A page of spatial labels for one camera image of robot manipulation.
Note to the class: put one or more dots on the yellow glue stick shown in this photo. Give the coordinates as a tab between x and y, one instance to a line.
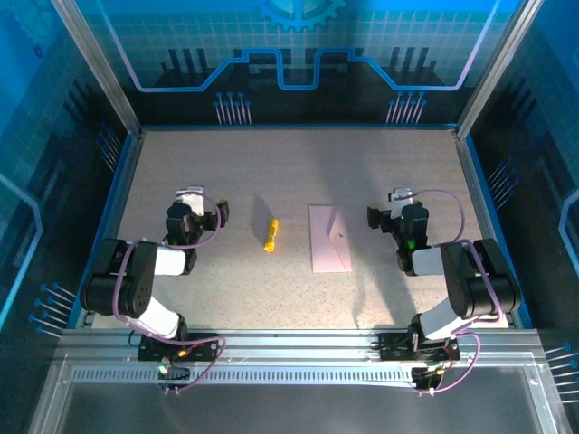
270	239

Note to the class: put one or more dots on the pink envelope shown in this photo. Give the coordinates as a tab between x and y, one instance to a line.
325	253

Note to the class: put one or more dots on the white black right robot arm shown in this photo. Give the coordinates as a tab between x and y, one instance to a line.
427	260

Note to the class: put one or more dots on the black connector box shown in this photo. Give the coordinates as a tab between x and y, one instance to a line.
174	375
425	377

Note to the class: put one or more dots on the grey front platform panel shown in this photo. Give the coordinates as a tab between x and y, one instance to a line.
294	407

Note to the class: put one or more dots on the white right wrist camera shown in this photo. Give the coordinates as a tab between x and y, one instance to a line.
401	201

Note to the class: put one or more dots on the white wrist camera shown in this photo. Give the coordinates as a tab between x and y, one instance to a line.
192	201
401	201

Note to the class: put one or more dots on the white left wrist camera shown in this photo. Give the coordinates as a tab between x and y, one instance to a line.
192	201

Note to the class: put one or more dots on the aluminium side rail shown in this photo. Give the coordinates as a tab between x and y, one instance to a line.
120	203
477	203

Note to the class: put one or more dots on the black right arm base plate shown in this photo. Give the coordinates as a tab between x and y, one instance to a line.
393	346

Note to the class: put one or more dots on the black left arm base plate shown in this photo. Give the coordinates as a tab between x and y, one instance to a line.
208	348

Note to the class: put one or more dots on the aluminium front rail beam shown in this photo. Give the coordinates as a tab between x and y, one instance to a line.
294	343

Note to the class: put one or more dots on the aluminium corner post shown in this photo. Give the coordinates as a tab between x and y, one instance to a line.
99	68
497	68

